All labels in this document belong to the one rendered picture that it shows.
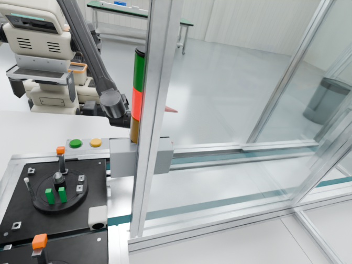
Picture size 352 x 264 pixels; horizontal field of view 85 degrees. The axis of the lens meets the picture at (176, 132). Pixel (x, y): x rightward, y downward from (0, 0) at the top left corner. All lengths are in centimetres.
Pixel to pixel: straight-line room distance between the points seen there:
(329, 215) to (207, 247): 58
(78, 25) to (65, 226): 53
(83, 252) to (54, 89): 97
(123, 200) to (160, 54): 53
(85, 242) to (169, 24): 50
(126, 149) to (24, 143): 71
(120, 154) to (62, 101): 98
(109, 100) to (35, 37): 70
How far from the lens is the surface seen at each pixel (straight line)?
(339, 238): 104
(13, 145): 103
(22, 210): 66
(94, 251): 56
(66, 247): 58
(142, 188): 41
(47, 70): 121
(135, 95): 30
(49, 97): 132
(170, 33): 24
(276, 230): 87
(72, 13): 67
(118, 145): 37
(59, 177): 60
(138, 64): 28
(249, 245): 78
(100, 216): 57
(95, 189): 65
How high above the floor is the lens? 149
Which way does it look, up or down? 36 degrees down
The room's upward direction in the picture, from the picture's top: 13 degrees clockwise
